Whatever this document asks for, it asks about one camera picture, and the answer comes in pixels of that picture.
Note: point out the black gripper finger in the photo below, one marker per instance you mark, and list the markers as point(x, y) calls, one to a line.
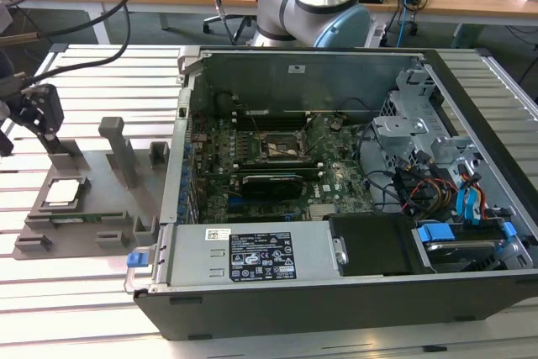
point(42, 109)
point(5, 142)

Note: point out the silver CPU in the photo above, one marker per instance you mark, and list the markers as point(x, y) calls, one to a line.
point(63, 192)

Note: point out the CPU socket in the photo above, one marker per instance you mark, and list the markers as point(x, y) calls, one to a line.
point(277, 146)

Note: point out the green RAM stick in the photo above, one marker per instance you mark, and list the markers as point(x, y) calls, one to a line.
point(75, 218)

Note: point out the grey parts rack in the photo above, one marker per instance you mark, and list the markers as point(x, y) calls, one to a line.
point(96, 199)

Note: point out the blue case latch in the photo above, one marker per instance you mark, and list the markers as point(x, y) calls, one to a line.
point(136, 260)

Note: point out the office chair base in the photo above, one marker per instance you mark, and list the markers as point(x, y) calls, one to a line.
point(212, 19)

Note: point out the grey power supply unit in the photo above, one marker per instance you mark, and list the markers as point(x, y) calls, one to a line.
point(193, 249)

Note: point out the thin locking lever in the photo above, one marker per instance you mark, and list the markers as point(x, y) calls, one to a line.
point(253, 120)

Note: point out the black RAM sticks pair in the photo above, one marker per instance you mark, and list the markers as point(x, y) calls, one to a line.
point(273, 121)

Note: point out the black graphics card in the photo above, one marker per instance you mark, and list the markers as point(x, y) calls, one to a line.
point(273, 184)

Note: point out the coin cell battery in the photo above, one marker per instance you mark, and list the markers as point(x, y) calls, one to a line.
point(335, 124)

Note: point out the silver chipset heatsink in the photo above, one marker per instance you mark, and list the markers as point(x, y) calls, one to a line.
point(323, 212)

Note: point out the green motherboard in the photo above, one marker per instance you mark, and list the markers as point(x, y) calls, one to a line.
point(340, 157)

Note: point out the white power strip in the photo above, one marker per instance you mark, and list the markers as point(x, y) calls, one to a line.
point(377, 35)

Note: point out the black plastic drive cover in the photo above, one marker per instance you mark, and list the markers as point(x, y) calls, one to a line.
point(370, 245)

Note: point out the metal drive cage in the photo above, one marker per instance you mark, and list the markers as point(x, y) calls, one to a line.
point(399, 128)

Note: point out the open black PC case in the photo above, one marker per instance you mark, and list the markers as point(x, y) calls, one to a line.
point(336, 313)

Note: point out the hard disk in blue carrier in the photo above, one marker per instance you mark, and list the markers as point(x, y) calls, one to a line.
point(458, 247)

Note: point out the blue plastic clip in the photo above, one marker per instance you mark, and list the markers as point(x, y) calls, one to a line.
point(509, 229)

